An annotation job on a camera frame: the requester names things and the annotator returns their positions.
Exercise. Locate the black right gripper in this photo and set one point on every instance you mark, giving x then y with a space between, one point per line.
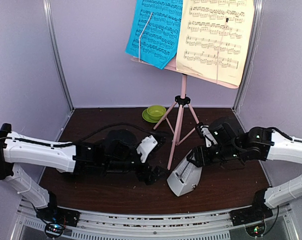
202 159

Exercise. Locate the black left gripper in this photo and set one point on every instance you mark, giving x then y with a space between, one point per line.
151 178

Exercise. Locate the white metronome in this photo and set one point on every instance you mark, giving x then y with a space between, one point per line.
184 178

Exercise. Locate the pink music stand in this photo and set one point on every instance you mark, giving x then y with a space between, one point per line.
183 101

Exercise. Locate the yellow sheet music page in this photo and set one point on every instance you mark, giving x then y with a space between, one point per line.
214 39

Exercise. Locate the blue sheet music page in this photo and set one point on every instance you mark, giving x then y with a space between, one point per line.
155 31

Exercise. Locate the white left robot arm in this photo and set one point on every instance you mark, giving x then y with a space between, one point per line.
110 149

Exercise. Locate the green bowl with saucer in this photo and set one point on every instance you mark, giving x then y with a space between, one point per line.
153 113

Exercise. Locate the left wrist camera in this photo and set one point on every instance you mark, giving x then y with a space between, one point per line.
149 146

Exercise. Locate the aluminium front rail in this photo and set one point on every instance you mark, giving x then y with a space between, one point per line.
216 225

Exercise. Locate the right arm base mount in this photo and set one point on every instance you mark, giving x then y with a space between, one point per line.
252 218

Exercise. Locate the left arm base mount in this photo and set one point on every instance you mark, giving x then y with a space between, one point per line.
55 221

